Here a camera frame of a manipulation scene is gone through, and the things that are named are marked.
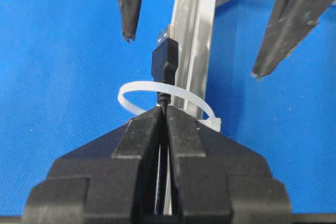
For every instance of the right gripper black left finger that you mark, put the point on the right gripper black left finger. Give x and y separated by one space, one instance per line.
109 180

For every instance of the blue cloth mat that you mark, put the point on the blue cloth mat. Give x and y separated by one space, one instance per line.
63 62

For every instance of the white zip tie loop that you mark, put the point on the white zip tie loop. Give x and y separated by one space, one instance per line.
212 121

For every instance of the aluminium extrusion frame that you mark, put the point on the aluminium extrusion frame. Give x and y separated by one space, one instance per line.
192 21

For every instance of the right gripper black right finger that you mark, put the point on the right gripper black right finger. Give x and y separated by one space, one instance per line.
219 180

